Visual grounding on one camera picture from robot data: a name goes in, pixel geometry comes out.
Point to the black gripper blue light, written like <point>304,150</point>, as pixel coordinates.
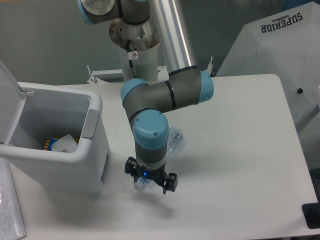
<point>168,182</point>

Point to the clear plastic water bottle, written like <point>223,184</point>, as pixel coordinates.
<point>175,144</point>

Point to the clear plastic wrapper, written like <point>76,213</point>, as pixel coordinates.
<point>66,144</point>

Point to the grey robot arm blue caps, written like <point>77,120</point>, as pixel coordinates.
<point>146,104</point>

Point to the white trash can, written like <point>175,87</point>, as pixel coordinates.
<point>53,134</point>

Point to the blue yellow snack package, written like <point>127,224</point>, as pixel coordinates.
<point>49,142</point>

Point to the black device at edge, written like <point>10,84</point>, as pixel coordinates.
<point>311,212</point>

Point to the white umbrella with lettering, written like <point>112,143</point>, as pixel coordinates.
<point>286,44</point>

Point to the white metal base bracket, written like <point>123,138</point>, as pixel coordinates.
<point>116,75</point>

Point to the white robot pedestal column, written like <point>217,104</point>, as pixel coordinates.
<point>138,47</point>

